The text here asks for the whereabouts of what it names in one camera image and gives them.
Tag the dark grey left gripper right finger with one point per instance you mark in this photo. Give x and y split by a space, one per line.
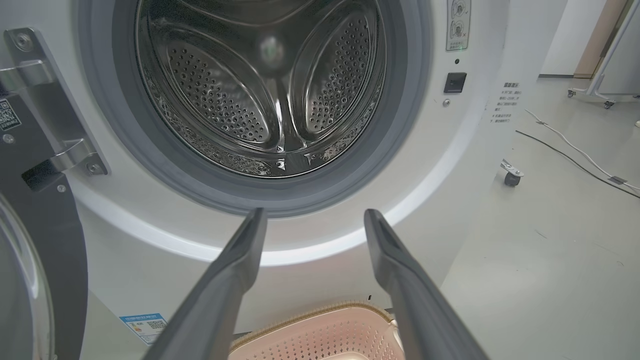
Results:
415 310

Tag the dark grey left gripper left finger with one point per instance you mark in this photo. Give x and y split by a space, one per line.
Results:
220 300

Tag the transparent washing machine door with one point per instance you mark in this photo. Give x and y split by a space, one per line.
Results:
60 250

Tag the cream perforated laundry basket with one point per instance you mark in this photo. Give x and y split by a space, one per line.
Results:
325 336

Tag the white front-load washing machine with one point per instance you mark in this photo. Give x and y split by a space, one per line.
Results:
440 165

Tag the stainless steel washing machine drum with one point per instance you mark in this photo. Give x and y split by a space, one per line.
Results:
225 100

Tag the black door lock socket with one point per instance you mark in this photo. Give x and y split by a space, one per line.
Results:
455 83

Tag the metal door hinge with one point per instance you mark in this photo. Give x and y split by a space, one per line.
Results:
35 75

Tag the brown wooden door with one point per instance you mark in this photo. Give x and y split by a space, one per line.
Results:
595 45

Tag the blue energy label sticker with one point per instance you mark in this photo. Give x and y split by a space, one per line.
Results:
145 327

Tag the black caster wheel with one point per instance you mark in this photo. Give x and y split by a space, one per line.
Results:
511 180

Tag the grey floor tape piece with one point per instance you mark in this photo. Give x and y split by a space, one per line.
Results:
618 180

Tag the white QR code sticker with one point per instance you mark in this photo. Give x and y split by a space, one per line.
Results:
9 115

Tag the grey warning label sticker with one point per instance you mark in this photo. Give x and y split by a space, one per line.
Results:
458 25

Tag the white wheeled stand frame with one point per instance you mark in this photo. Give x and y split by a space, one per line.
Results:
595 93

